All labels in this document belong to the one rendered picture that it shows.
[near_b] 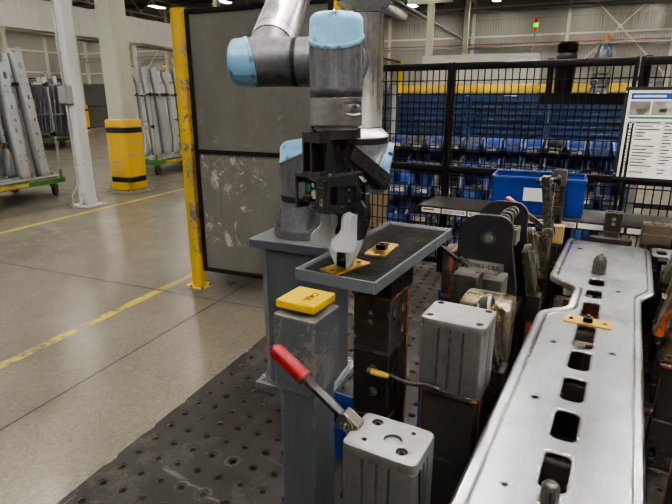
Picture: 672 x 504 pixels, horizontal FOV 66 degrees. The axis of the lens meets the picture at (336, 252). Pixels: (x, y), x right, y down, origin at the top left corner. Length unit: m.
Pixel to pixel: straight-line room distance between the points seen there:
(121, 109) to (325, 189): 7.90
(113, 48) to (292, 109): 5.41
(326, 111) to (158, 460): 0.80
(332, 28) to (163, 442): 0.92
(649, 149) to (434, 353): 1.42
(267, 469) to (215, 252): 2.99
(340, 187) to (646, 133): 1.47
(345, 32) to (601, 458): 0.62
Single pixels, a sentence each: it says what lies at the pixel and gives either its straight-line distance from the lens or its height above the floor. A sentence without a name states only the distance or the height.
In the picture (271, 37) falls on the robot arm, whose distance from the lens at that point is 0.88.
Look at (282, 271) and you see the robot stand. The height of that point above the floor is 1.03.
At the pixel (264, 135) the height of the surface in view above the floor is 1.18.
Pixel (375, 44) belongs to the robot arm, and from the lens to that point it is 1.17.
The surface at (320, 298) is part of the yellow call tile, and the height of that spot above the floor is 1.16.
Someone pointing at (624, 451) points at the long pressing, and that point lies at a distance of 0.77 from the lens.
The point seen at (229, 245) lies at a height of 0.37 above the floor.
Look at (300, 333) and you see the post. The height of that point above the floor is 1.12.
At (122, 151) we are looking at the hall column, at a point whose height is 0.64.
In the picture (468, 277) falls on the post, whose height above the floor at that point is 1.09.
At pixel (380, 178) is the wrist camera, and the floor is 1.30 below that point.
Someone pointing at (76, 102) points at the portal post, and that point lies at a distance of 7.70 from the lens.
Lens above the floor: 1.42
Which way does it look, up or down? 17 degrees down
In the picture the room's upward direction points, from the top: straight up
